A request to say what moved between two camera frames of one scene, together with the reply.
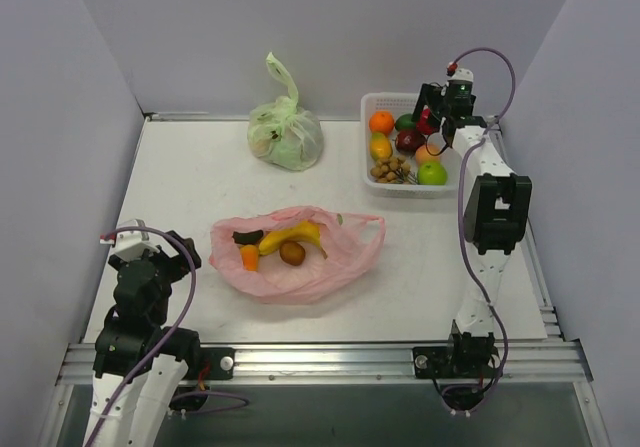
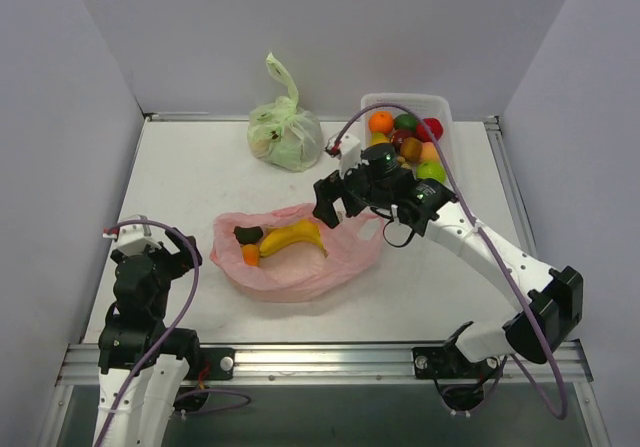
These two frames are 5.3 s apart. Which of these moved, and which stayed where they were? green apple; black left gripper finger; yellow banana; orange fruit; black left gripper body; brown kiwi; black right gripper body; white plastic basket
Moved: brown kiwi; black right gripper body
Stayed: black left gripper finger; yellow banana; green apple; white plastic basket; black left gripper body; orange fruit
